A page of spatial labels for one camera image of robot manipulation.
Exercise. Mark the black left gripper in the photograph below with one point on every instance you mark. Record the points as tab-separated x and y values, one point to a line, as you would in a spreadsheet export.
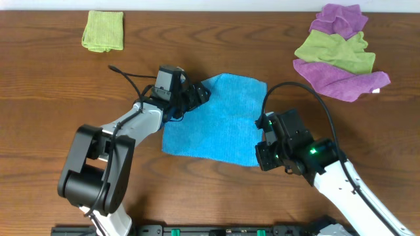
192	97

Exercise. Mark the blue microfiber cloth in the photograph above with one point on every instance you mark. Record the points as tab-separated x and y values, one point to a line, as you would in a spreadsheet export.
223	129

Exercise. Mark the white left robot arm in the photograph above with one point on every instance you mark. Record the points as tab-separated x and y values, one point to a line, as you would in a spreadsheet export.
96	173

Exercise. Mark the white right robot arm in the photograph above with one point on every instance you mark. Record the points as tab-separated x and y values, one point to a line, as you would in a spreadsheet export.
338	181

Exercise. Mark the lower purple microfiber cloth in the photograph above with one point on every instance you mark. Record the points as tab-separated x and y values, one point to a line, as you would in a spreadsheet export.
337	83

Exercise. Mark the purple microfiber cloth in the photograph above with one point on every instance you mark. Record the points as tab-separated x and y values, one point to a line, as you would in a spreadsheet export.
345	21
337	83

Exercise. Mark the folded green microfiber cloth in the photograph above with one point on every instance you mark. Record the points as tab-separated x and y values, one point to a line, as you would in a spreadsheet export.
103	31

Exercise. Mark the crumpled green microfiber cloth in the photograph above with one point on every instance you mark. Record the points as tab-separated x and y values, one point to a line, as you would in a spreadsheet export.
349	55

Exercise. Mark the upper purple microfiber cloth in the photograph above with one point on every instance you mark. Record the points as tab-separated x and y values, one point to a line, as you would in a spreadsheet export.
345	21

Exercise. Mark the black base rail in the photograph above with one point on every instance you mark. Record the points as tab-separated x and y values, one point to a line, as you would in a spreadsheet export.
213	230

